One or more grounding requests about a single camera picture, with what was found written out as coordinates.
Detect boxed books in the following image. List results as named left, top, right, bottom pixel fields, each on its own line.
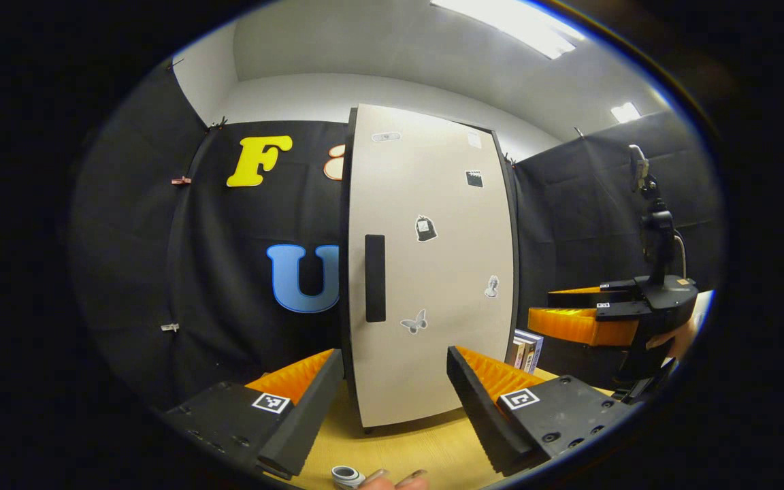
left=511, top=329, right=544, bottom=375

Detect white green-label bottle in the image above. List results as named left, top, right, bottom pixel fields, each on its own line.
left=331, top=465, right=367, bottom=489

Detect grey cabinet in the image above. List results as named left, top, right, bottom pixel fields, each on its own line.
left=338, top=103, right=522, bottom=434

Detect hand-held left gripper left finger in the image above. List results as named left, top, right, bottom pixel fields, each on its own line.
left=161, top=348, right=345, bottom=481

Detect black backdrop cloth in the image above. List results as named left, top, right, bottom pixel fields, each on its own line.
left=69, top=58, right=726, bottom=412

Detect large ceiling light panel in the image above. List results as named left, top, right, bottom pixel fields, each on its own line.
left=429, top=0, right=587, bottom=61

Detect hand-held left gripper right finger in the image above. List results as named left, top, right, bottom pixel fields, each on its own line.
left=446, top=345, right=638, bottom=477

